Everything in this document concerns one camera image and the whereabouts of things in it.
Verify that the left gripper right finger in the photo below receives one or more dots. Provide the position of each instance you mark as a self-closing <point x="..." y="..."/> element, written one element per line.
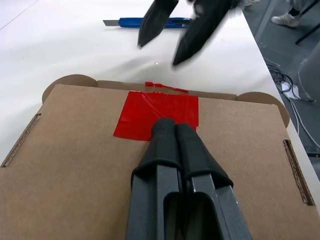
<point x="207" y="212"/>

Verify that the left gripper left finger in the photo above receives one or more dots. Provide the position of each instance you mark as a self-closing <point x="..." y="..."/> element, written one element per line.
<point x="155" y="200"/>

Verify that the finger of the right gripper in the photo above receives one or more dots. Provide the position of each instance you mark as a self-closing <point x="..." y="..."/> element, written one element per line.
<point x="200" y="32"/>
<point x="155" y="22"/>

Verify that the blue utility knife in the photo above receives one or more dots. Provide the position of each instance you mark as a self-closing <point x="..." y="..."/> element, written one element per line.
<point x="130" y="22"/>

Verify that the brown cardboard box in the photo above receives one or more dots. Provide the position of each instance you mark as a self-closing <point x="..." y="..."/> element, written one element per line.
<point x="75" y="162"/>

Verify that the red tape patch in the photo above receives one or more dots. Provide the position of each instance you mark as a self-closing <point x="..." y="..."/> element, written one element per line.
<point x="140" y="117"/>

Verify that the white sneaker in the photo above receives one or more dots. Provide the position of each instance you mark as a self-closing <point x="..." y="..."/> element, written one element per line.
<point x="285" y="20"/>

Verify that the white paper scrap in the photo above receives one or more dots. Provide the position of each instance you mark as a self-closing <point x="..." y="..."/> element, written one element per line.
<point x="291" y="90"/>

